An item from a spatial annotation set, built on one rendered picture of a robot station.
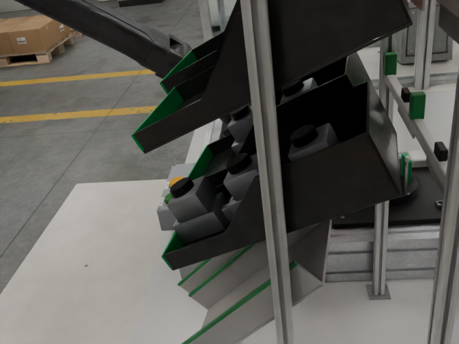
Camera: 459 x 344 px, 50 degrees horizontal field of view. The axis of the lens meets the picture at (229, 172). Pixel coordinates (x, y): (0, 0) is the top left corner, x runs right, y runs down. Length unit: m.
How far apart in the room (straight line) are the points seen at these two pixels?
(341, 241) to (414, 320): 0.19
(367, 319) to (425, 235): 0.19
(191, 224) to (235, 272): 0.17
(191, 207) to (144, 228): 0.68
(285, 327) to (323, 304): 0.42
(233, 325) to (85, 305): 0.52
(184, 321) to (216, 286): 0.23
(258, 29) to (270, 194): 0.16
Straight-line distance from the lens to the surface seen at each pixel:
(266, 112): 0.43
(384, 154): 0.49
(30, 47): 6.38
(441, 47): 2.15
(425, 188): 1.12
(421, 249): 1.02
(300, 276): 0.56
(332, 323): 0.97
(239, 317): 0.62
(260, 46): 0.41
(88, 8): 0.90
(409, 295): 1.03
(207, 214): 0.59
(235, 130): 0.69
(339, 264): 1.01
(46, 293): 1.18
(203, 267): 0.79
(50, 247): 1.31
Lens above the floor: 1.58
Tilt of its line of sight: 30 degrees down
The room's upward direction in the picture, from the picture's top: 8 degrees counter-clockwise
